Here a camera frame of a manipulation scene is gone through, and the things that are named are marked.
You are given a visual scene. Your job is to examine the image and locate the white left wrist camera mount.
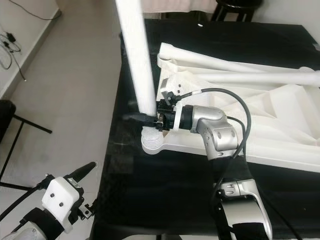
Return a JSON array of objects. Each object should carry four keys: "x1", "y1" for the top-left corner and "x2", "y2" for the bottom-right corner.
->
[{"x1": 41, "y1": 176, "x2": 83, "y2": 223}]

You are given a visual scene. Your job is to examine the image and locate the black charger with cable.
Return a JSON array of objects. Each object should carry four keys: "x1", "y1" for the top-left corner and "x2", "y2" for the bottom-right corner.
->
[{"x1": 2, "y1": 31, "x2": 28, "y2": 81}]

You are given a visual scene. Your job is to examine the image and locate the white plastic children table top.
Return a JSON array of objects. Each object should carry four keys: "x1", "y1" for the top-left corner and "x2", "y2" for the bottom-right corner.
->
[{"x1": 140, "y1": 42, "x2": 320, "y2": 173}]

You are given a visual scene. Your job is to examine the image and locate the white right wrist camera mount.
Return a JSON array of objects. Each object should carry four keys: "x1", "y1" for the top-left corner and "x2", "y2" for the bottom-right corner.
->
[{"x1": 160, "y1": 82, "x2": 186, "y2": 132}]

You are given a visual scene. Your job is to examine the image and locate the black round stool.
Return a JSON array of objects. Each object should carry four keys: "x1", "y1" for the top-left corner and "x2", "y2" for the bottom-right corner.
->
[{"x1": 212, "y1": 0, "x2": 263, "y2": 23}]

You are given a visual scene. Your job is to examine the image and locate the pink cloth cover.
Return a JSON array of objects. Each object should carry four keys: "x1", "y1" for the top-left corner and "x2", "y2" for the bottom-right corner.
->
[{"x1": 140, "y1": 0, "x2": 218, "y2": 15}]

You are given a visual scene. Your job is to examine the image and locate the black tablecloth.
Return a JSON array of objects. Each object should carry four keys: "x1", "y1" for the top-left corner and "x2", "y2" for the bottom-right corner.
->
[{"x1": 92, "y1": 19, "x2": 320, "y2": 240}]

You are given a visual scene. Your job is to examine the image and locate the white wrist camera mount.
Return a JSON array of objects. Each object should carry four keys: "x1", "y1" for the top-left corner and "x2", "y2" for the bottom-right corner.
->
[
  {"x1": 160, "y1": 82, "x2": 186, "y2": 132},
  {"x1": 41, "y1": 176, "x2": 83, "y2": 223}
]

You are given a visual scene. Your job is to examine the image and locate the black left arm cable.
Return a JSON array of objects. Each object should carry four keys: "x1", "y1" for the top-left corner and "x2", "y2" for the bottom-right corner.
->
[{"x1": 0, "y1": 177, "x2": 53, "y2": 221}]

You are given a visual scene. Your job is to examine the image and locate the black chair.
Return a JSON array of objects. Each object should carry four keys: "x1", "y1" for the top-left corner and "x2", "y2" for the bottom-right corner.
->
[{"x1": 0, "y1": 99, "x2": 53, "y2": 191}]

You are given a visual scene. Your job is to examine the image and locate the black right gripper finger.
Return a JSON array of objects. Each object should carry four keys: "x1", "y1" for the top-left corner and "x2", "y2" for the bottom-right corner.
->
[{"x1": 122, "y1": 112, "x2": 156, "y2": 123}]

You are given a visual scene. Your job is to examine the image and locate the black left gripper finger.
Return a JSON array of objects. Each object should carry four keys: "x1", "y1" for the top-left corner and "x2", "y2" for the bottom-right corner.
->
[{"x1": 66, "y1": 161, "x2": 97, "y2": 183}]

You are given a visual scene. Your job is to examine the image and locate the black wall cable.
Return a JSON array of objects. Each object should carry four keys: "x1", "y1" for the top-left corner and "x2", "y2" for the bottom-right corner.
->
[{"x1": 7, "y1": 0, "x2": 63, "y2": 22}]

